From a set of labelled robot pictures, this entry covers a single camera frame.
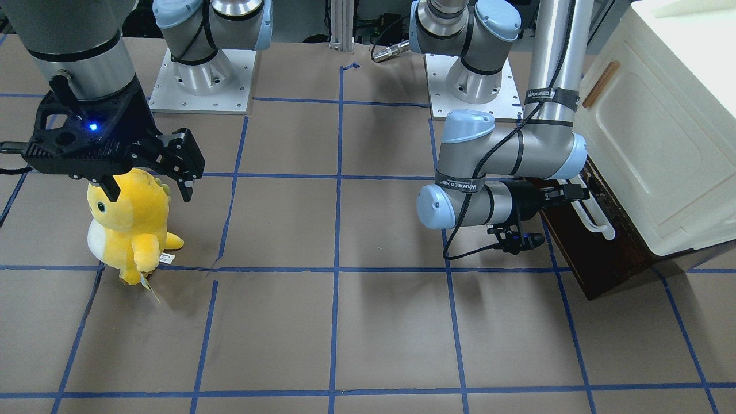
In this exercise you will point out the wooden stick handle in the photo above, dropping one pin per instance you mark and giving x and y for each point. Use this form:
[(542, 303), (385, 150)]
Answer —
[(601, 83)]

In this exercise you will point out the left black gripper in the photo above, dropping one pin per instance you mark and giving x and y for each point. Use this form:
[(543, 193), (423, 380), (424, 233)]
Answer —
[(525, 199)]

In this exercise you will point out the white plastic drawer handle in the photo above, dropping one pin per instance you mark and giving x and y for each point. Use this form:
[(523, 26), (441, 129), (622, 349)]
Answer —
[(590, 213)]

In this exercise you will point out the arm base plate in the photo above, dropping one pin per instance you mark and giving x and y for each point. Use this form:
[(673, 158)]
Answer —
[(222, 85), (452, 87)]

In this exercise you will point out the cream plastic storage box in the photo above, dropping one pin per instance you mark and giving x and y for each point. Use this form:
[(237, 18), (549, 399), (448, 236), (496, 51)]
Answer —
[(661, 131)]

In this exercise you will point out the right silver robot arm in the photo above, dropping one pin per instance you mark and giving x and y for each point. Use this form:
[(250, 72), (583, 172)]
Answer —
[(86, 39)]

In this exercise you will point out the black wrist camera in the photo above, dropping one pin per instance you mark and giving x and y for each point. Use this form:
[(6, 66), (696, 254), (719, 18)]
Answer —
[(515, 242)]

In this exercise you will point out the yellow plush toy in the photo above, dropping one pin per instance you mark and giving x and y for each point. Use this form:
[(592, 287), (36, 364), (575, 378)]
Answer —
[(131, 233)]

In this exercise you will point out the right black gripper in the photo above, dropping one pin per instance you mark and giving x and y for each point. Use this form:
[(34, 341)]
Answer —
[(140, 117)]

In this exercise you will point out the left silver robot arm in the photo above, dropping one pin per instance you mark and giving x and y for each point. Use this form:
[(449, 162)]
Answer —
[(484, 166)]

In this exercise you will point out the aluminium frame post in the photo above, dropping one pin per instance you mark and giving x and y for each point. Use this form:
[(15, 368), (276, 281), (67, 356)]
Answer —
[(341, 25)]

